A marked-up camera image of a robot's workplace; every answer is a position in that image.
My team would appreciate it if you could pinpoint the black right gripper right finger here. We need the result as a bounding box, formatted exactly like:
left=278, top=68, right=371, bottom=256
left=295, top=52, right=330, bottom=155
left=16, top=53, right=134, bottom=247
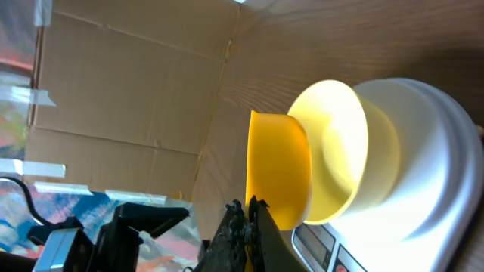
left=249, top=196, right=306, bottom=272

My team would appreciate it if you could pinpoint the cardboard box wall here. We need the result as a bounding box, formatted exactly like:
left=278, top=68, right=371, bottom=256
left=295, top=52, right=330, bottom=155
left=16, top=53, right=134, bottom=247
left=26, top=0, right=240, bottom=200

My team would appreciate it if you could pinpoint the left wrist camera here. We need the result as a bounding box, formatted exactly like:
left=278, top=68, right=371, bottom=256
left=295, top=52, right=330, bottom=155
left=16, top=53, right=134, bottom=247
left=33, top=228, right=94, bottom=272

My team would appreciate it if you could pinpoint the white digital kitchen scale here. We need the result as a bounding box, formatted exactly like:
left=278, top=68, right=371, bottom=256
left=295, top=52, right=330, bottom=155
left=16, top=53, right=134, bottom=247
left=291, top=78, right=483, bottom=271

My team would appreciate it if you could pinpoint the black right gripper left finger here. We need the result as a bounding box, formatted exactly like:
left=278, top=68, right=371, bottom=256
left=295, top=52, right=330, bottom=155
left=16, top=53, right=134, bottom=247
left=194, top=199, right=248, bottom=272

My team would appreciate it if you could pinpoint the yellow measuring scoop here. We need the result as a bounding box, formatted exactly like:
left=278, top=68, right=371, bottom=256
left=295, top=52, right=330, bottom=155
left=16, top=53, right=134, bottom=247
left=245, top=110, right=312, bottom=230

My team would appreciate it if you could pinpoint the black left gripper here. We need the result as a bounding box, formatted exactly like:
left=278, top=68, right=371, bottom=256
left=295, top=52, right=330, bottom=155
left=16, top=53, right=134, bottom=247
left=27, top=202, right=189, bottom=272

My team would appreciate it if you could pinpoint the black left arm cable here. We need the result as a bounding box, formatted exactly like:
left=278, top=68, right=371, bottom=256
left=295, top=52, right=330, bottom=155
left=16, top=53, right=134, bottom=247
left=0, top=176, right=48, bottom=227

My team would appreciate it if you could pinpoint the pale yellow plastic bowl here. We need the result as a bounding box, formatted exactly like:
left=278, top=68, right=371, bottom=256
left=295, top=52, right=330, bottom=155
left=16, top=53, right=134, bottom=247
left=288, top=80, right=402, bottom=225

